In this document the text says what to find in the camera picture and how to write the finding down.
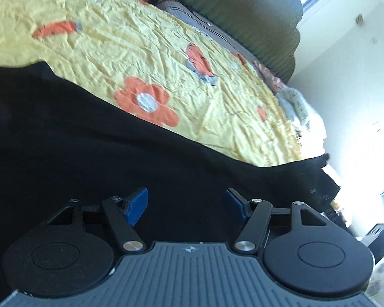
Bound small black box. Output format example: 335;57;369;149
360;223;384;263

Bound green padded headboard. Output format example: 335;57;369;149
128;0;304;84

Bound blue white patterned blanket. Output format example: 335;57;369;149
274;87;312;130

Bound black pants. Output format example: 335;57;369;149
0;61;330;306

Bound grey pillow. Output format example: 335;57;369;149
149;0;260;65

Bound yellow floral bedspread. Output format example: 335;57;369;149
0;0;321;167

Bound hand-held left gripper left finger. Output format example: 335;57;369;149
47;187;149;253

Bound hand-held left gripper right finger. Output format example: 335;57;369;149
224;188;329;253

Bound pink cloth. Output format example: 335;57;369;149
253;60;287;92

